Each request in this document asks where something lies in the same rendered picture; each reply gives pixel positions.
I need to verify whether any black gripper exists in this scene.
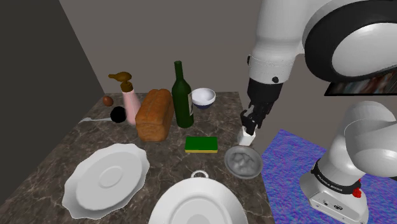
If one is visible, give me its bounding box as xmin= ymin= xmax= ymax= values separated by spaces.
xmin=240 ymin=77 xmax=284 ymax=136

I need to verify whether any black framed wall picture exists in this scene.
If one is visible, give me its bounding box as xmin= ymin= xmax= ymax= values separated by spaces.
xmin=323 ymin=69 xmax=397 ymax=97

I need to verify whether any white bowl with blue base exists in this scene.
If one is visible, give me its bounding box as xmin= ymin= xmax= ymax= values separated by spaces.
xmin=191 ymin=87 xmax=216 ymax=110

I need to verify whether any white scalloped plate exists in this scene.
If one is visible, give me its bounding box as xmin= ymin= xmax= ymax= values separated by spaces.
xmin=61 ymin=143 xmax=151 ymax=220

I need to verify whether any brown bread loaf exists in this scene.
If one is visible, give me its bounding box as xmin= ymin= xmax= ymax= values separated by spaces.
xmin=134 ymin=88 xmax=175 ymax=143

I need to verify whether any grey crumpled bowl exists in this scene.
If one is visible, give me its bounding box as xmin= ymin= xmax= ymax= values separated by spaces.
xmin=223 ymin=145 xmax=264 ymax=180

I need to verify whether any small white cup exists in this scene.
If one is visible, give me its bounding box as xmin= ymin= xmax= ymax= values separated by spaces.
xmin=237 ymin=128 xmax=257 ymax=147

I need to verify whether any green and yellow sponge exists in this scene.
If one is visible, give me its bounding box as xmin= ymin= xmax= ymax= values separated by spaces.
xmin=184 ymin=136 xmax=219 ymax=154

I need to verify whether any blue purple patterned robot stand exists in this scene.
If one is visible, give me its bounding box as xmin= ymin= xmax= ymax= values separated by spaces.
xmin=260 ymin=129 xmax=397 ymax=224

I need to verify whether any black ball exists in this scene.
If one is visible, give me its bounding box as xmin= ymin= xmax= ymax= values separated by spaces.
xmin=109 ymin=106 xmax=127 ymax=124

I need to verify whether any pink soap dispenser brown pump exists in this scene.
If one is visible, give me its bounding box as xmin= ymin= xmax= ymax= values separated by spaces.
xmin=108 ymin=71 xmax=141 ymax=126

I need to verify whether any dark green wine bottle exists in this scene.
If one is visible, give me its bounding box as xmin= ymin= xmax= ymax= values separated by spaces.
xmin=171 ymin=60 xmax=195 ymax=129

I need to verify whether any white dish with ring handle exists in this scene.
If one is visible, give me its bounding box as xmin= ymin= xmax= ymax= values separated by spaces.
xmin=148 ymin=169 xmax=249 ymax=224

